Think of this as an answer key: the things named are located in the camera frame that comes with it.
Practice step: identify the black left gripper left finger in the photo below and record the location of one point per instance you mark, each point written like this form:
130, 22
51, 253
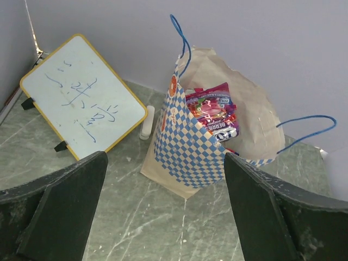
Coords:
50, 218

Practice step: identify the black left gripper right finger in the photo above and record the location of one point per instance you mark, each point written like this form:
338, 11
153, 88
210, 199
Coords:
280, 221

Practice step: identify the checkered blue paper bag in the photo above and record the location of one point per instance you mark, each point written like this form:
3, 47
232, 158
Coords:
183, 156

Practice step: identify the purple Fox's berries candy bag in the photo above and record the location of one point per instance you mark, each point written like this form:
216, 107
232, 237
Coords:
215, 110

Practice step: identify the yellow framed whiteboard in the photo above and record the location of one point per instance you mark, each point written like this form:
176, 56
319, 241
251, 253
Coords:
82, 98

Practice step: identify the white marker eraser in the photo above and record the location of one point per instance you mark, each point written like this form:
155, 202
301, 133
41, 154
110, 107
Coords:
146, 126

